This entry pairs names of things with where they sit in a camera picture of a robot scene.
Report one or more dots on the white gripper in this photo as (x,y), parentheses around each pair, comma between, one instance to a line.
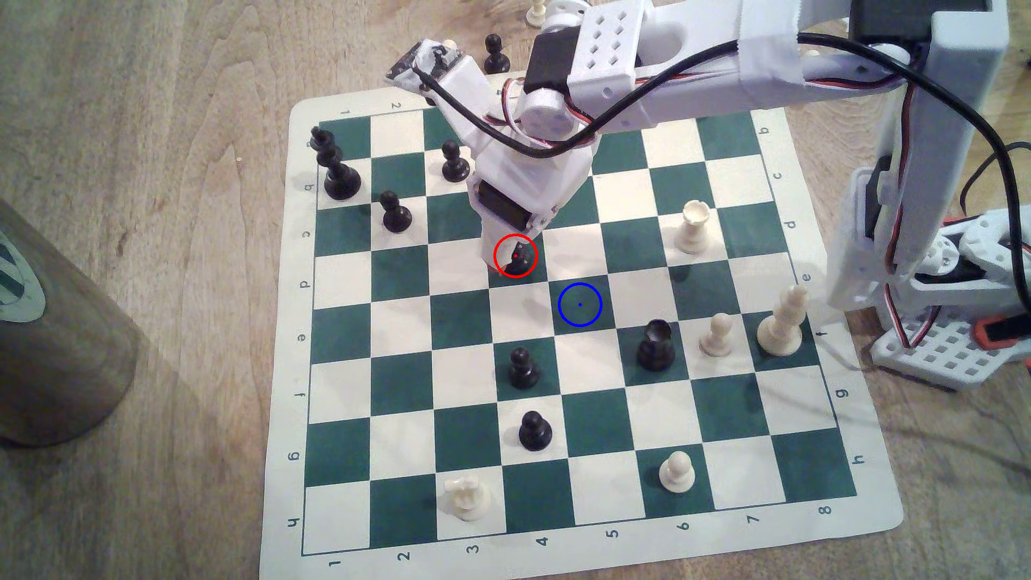
(503,205)

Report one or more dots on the black rook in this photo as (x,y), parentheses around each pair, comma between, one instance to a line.
(656,348)

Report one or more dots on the white pawn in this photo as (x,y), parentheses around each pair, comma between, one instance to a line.
(536,14)
(717,338)
(676,475)

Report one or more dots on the white knight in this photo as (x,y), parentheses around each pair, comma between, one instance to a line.
(467,498)

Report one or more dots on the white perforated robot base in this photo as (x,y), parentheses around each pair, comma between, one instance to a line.
(926,354)

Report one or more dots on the black king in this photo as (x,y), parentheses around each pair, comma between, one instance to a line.
(341,181)

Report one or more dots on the green white round sticker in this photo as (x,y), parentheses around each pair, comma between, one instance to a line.
(16,282)

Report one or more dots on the green white chess mat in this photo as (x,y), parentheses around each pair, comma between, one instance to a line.
(467,322)

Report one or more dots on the orange clamp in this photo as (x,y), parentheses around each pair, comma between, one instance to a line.
(1003,332)

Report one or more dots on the black pawn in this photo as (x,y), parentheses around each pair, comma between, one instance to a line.
(523,372)
(455,165)
(496,58)
(535,433)
(395,216)
(522,259)

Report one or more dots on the brown wooden cylinder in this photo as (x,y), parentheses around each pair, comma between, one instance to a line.
(72,362)

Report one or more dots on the wrist camera on white mount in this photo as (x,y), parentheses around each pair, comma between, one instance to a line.
(463,90)

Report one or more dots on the white king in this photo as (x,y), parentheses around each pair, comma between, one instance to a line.
(781,330)

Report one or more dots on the white rook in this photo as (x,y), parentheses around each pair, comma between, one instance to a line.
(693,232)

